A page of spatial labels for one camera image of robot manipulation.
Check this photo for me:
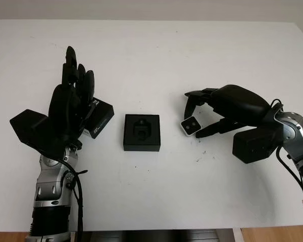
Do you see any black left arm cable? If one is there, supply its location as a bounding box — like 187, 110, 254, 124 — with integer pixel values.
63, 151, 89, 242

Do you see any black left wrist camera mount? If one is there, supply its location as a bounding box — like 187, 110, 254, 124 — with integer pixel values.
9, 108, 66, 154

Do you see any small silver depth camera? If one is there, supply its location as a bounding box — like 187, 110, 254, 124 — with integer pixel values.
180, 116, 203, 138

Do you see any black printed box lid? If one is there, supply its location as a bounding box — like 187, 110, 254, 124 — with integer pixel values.
82, 97, 115, 139

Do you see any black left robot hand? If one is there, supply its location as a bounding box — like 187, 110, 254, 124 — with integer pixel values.
48, 45, 96, 145

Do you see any black box base with insert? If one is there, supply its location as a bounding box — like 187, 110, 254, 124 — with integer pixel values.
123, 114, 162, 152

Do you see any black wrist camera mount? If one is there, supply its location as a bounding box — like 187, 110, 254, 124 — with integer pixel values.
9, 108, 66, 154
232, 123, 282, 164

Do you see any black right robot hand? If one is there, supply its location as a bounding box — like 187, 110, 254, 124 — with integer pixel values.
184, 85, 275, 138

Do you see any dark robot torso edge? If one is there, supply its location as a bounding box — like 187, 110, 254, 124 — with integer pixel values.
74, 228, 234, 242

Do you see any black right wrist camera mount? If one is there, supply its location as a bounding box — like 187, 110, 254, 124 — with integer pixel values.
232, 123, 282, 164

